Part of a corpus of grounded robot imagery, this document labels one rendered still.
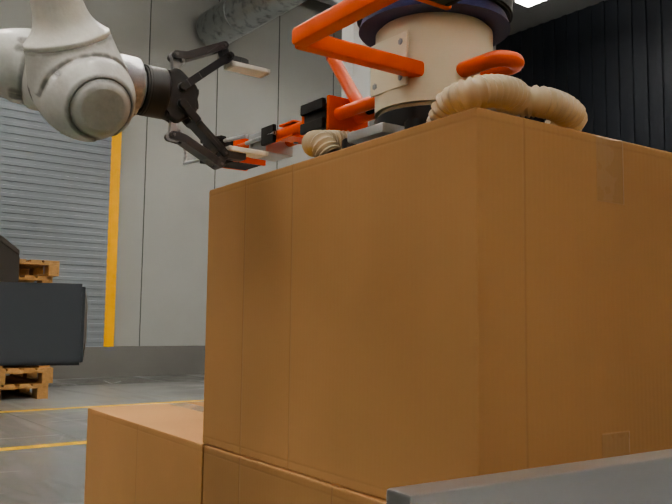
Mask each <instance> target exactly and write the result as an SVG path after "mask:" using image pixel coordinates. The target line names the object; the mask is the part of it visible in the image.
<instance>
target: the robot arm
mask: <svg viewBox="0 0 672 504"><path fill-rule="evenodd" d="M29 1H30V5H31V11H32V20H33V22H32V29H30V28H6V29H0V97H2V98H5V99H7V100H9V101H11V102H14V103H17V104H21V105H25V106H26V107H27V108H29V109H31V110H36V111H39V112H40V114H41V115H42V117H43V118H44V119H45V120H46V121H47V122H48V123H49V124H50V125H51V126H52V127H53V128H55V129H56V130H57V131H59V132H60V133H62V134H64V135H66V136H68V137H70V138H72V139H76V140H79V141H85V142H95V141H97V140H101V139H105V138H108V137H111V136H116V135H118V134H119V133H120V132H122V131H123V130H124V129H125V128H126V127H127V126H128V124H129V123H130V121H131V119H132V117H133V116H135V115H136V114H137V115H140V116H145V117H151V118H156V119H162V120H165V121H167V122H168V123H169V126H168V132H167V134H165V136H164V139H165V141H167V142H170V143H174V144H177V145H179V146H180V147H182V148H183V149H185V150H186V151H187V152H189V153H190V154H192V155H193V156H195V157H196V158H197V159H199V160H200V161H202V162H203V163H205V164H206V165H208V166H209V167H210V168H212V169H213V170H218V169H220V168H223V167H225V161H226V160H230V161H237V162H240V161H244V160H246V157H249V158H255V159H261V158H264V157H266V156H268V151H262V150H256V149H250V148H244V147H238V146H232V145H229V146H226V147H225V146H224V145H223V144H222V143H221V142H220V141H219V140H218V138H217V137H216V136H215V135H214V134H213V133H212V132H211V131H210V129H209V128H208V127H207V126H206V125H205V124H204V123H203V122H202V120H201V117H200V116H199V115H198V114H197V113H196V111H197V110H198V108H199V104H198V96H199V89H198V88H197V86H196V84H195V83H197V82H198V81H200V80H201V79H203V78H204V77H206V76H207V75H209V74H210V73H212V72H214V71H215V70H217V69H218V68H220V67H221V66H223V65H224V64H226V65H224V70H227V71H232V72H236V73H240V74H245V75H249V76H253V77H258V78H263V77H265V76H266V75H268V74H270V69H266V68H262V67H258V66H254V65H249V60H248V59H246V58H242V57H238V56H234V53H233V52H229V50H228V47H229V44H228V42H227V41H222V42H219V43H215V44H211V45H208V46H204V47H201V48H197V49H193V50H190V51H181V50H175V51H173V52H172V53H171V54H169V55H168V56H167V60H168V61H169V62H170V65H171V69H170V70H168V69H165V68H160V67H156V66H151V65H147V64H143V62H142V60H141V59H140V58H137V57H133V56H129V55H124V54H120V53H119V51H118V49H117V47H116V44H115V42H114V40H113V38H112V35H111V33H110V30H109V28H108V27H106V26H104V25H102V24H100V23H99V22H97V21H96V20H95V19H94V18H93V17H92V16H91V14H90V13H89V12H88V10H87V8H86V6H85V4H84V1H83V0H29ZM214 54H218V55H219V58H218V59H217V60H215V61H214V62H212V63H211V64H209V65H208V66H206V67H205V68H203V69H202V70H200V71H198V72H197V73H195V74H194V75H192V76H191V77H188V76H187V75H186V74H185V73H184V72H183V71H182V70H180V69H179V67H181V66H183V65H184V64H185V63H186V62H190V61H193V60H197V59H200V58H204V57H207V56H211V55H214ZM179 122H182V123H183V124H184V125H185V126H186V127H187V128H189V129H191V130H192V132H193V133H194V134H195V135H196V136H197V137H198V138H199V139H200V140H201V142H202V143H203V144H204V145H205V146H206V147H207V148H208V149H209V150H210V151H209V150H208V149H206V148H205V147H204V146H202V145H201V144H199V143H198V142H197V141H195V140H194V139H192V138H191V137H190V136H188V135H186V134H184V133H183V131H182V130H181V129H180V128H179V127H178V126H177V123H179Z"/></svg>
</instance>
